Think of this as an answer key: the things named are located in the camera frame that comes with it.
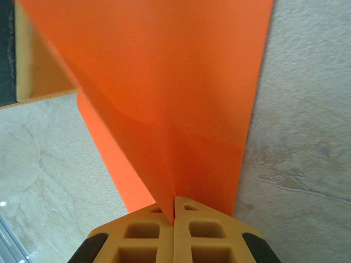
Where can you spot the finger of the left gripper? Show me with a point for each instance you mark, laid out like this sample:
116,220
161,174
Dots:
33,68

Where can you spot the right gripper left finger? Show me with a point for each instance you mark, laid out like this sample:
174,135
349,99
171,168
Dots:
137,238

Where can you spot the aluminium side rail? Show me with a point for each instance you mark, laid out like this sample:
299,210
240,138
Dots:
8,246

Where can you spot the orange paper sheet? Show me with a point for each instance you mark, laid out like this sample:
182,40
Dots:
164,82

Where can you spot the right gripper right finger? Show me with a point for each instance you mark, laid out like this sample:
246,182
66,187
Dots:
219,241

